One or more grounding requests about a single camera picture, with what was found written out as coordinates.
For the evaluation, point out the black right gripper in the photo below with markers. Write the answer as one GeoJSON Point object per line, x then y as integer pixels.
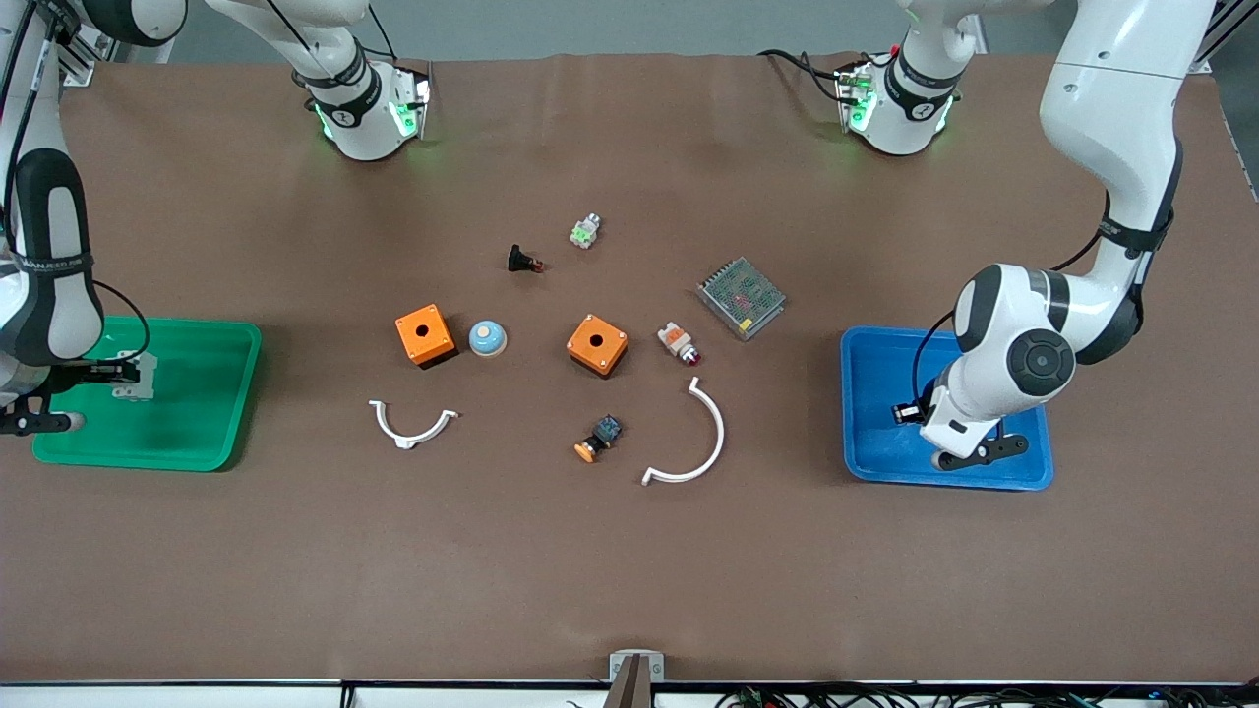
{"type": "Point", "coordinates": [87, 374]}

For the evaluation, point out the white red circuit breaker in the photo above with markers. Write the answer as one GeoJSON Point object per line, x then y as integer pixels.
{"type": "Point", "coordinates": [143, 385]}

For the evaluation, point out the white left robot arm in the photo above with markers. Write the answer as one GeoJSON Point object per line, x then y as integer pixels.
{"type": "Point", "coordinates": [1111, 98]}

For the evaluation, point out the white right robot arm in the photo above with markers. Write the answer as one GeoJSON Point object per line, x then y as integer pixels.
{"type": "Point", "coordinates": [364, 128]}

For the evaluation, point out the blue plastic tray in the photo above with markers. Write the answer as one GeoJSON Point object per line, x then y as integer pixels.
{"type": "Point", "coordinates": [875, 457]}

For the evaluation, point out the green plastic tray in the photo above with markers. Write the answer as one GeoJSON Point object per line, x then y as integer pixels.
{"type": "Point", "coordinates": [187, 433]}

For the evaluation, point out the large white curved clamp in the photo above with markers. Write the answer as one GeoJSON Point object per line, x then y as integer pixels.
{"type": "Point", "coordinates": [716, 438]}

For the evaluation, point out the metal mesh power supply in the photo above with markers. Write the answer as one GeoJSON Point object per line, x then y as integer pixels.
{"type": "Point", "coordinates": [742, 297]}

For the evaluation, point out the white orange indicator lamp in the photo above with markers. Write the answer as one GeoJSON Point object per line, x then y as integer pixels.
{"type": "Point", "coordinates": [676, 341]}

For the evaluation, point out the small white curved clamp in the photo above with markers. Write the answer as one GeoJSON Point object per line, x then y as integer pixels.
{"type": "Point", "coordinates": [404, 440]}

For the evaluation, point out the orange-capped black push button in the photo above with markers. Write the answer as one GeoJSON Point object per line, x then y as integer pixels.
{"type": "Point", "coordinates": [600, 437]}

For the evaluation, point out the orange button box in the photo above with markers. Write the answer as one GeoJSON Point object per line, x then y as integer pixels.
{"type": "Point", "coordinates": [423, 332]}
{"type": "Point", "coordinates": [596, 343]}

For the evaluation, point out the brown table mat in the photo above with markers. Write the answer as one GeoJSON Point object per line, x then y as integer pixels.
{"type": "Point", "coordinates": [629, 560]}

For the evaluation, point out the small green push button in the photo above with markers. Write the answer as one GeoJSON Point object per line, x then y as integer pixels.
{"type": "Point", "coordinates": [585, 232]}

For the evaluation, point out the light blue dome button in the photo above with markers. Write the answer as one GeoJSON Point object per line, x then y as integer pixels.
{"type": "Point", "coordinates": [487, 339]}

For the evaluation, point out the black red-tipped pilot lamp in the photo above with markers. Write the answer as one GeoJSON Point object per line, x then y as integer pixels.
{"type": "Point", "coordinates": [518, 259]}

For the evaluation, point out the aluminium frame profile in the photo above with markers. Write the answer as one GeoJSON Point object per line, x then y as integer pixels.
{"type": "Point", "coordinates": [1202, 61]}
{"type": "Point", "coordinates": [84, 64]}

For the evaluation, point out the white table edge rail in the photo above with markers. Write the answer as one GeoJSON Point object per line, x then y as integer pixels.
{"type": "Point", "coordinates": [197, 696]}

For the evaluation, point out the grey metal table bracket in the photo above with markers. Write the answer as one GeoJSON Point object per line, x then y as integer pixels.
{"type": "Point", "coordinates": [618, 667]}

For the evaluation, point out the dark brown camera post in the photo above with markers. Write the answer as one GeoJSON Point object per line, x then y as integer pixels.
{"type": "Point", "coordinates": [629, 688]}

